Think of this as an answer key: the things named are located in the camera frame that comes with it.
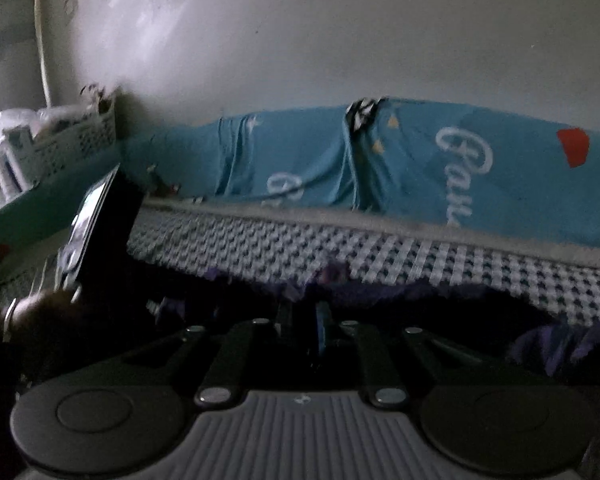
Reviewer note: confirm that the teal printed bed bumper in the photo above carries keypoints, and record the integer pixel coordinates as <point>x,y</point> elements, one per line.
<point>305,150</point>

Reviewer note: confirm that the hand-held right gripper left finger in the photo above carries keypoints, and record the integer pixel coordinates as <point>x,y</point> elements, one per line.
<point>292,335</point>

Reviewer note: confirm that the white plastic basket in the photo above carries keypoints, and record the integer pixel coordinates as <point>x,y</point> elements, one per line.
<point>65,150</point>

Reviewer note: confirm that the white plastic bags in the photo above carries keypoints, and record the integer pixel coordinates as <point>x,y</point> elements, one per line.
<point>15,120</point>

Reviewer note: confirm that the plain dark teal bed bumper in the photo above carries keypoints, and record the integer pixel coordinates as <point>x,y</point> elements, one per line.
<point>40,210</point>

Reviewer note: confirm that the purple floral garment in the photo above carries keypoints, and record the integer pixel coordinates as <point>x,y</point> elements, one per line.
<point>545,345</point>

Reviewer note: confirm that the green striped cloth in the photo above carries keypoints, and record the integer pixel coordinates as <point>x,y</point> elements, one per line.
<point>35,275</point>

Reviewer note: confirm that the person's left hand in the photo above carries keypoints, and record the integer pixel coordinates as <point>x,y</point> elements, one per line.
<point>40,315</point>

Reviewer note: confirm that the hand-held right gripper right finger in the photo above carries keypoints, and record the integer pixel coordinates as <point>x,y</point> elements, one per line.
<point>322,330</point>

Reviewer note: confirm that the white wall pipe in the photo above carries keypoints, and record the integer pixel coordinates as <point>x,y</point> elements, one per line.
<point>41,35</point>

